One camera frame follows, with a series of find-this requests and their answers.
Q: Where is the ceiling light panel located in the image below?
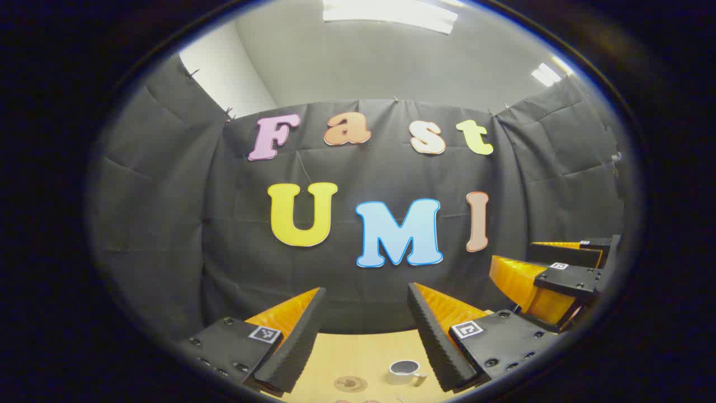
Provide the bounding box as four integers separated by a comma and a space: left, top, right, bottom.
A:
322, 0, 459, 35
530, 55, 575, 88

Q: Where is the black backdrop cloth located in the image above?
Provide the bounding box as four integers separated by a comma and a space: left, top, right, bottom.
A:
89, 53, 627, 342

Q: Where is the white cup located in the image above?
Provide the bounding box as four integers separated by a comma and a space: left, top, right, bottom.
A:
388, 359, 429, 387

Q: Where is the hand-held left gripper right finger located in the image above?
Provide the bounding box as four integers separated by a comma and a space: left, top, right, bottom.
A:
407, 282, 560, 393

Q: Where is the wooden desktop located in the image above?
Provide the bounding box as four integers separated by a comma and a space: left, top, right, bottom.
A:
279, 329, 466, 403

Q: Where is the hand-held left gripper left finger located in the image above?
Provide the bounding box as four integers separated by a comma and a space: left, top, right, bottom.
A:
178, 287, 327, 396

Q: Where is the round cork coaster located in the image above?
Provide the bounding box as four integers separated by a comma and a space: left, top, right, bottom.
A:
333, 376, 369, 393

